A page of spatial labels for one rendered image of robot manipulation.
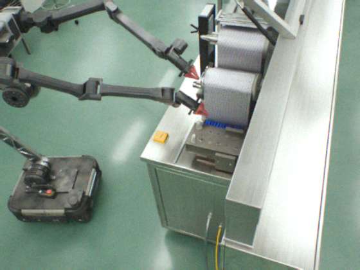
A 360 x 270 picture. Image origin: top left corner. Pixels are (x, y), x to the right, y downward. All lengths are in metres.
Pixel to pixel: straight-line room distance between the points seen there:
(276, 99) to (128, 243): 1.86
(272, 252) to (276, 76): 0.51
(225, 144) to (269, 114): 0.77
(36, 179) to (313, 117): 2.01
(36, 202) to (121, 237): 0.69
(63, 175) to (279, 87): 2.06
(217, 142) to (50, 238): 1.63
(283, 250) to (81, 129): 2.76
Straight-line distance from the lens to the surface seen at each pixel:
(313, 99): 1.34
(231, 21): 1.77
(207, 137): 1.71
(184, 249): 2.51
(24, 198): 2.79
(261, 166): 0.81
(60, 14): 2.02
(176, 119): 1.99
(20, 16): 2.10
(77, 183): 2.69
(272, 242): 0.95
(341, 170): 3.05
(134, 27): 1.83
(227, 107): 1.70
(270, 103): 0.97
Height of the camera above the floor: 2.29
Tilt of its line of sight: 47 degrees down
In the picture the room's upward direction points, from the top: 6 degrees counter-clockwise
